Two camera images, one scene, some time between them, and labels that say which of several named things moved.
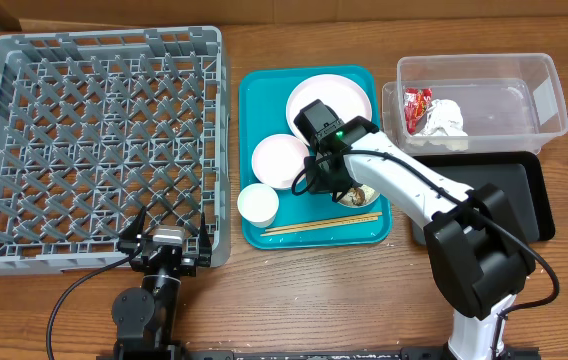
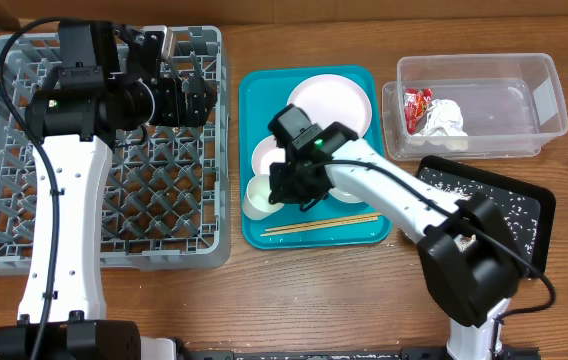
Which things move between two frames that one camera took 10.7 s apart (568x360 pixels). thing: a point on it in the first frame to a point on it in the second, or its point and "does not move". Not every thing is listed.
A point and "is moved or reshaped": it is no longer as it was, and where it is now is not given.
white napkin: x=444 y=125 does not move
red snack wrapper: x=416 y=102 does not move
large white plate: x=349 y=97 does not move
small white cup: x=258 y=203 is moved or reshaped
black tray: x=524 y=176 is moved or reshaped
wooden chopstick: x=321 y=226 does not move
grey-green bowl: x=357 y=196 does not move
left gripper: x=130 y=241 to x=196 y=113
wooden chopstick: x=324 y=221 does not move
